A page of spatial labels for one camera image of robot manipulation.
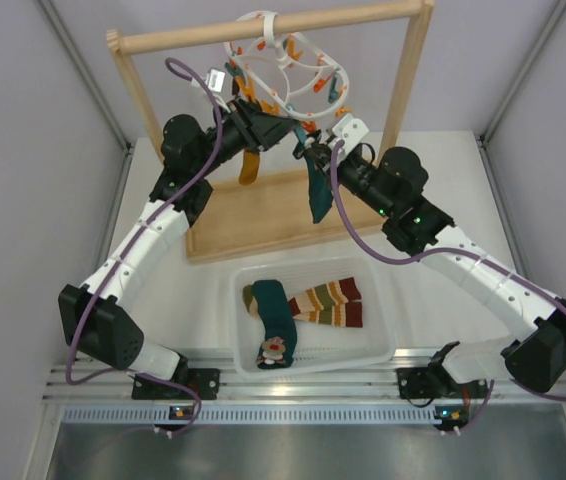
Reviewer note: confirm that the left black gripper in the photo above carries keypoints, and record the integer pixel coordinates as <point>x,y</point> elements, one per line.
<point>259,130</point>

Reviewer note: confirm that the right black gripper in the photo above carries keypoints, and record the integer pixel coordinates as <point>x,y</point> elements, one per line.
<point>323,154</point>

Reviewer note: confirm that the teal clothes peg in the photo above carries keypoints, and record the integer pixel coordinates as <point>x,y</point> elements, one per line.
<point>301,136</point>

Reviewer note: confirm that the white plastic clip hanger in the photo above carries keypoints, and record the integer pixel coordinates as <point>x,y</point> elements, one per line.
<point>288,75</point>

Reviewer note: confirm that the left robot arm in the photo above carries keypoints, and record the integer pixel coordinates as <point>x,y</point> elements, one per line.
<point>96,314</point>

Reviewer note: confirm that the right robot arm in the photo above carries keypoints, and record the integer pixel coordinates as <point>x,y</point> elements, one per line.
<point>533,353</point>

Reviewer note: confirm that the mustard sock left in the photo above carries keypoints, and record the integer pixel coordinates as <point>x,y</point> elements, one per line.
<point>250,168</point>

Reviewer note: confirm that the striped sock upper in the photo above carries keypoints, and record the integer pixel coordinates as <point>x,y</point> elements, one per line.
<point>324,296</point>

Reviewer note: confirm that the striped sock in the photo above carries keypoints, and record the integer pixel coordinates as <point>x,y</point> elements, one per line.
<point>324,296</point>
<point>347,315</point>

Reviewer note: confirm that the striped sock lower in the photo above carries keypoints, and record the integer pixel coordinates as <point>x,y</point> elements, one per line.
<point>347,315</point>

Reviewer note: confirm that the teal sock with reindeer patch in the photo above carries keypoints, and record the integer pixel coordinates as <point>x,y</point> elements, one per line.
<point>266,299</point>

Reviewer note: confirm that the white plastic basket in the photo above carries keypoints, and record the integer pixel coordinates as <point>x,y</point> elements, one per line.
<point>319,347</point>

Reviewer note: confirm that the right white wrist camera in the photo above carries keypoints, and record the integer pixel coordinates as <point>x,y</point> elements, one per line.
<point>349,129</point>

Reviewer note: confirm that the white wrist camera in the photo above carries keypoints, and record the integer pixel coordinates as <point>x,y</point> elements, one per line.
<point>215,80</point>
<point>349,129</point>

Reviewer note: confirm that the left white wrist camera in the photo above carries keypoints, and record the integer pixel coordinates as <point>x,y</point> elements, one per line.
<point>215,80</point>

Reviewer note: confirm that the wooden hanger rack frame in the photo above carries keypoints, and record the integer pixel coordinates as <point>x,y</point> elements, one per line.
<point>266,216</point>

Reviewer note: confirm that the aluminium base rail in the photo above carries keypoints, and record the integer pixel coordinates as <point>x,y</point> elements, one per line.
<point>387,393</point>

